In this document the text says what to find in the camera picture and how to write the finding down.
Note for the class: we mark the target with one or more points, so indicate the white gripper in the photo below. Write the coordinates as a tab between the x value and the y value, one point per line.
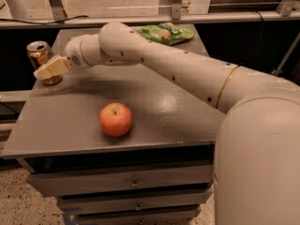
73	52

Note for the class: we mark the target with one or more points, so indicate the orange soda can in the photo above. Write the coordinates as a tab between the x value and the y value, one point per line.
39	52

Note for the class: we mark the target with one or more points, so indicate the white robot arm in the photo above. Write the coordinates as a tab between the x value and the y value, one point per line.
257	153

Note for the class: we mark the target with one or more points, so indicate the white pipe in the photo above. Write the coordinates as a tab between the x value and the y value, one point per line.
18	9

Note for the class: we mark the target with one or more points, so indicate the red apple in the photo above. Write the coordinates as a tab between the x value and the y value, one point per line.
115	119

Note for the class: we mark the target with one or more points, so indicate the top grey drawer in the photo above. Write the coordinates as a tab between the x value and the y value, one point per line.
118	179

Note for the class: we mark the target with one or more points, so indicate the grey drawer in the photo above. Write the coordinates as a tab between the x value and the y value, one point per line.
139	217
118	179
135	201

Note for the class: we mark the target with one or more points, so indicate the green snack bag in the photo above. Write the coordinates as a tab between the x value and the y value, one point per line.
166	33

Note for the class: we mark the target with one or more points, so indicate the middle grey drawer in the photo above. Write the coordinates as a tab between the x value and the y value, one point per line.
135	201

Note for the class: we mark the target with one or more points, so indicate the grey drawer cabinet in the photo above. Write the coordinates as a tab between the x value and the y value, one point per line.
58	129

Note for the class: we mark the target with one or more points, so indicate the bottom grey drawer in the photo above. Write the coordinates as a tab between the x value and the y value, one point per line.
139	217

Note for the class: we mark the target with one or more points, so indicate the grey metal railing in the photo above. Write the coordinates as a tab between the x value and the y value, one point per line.
89	22

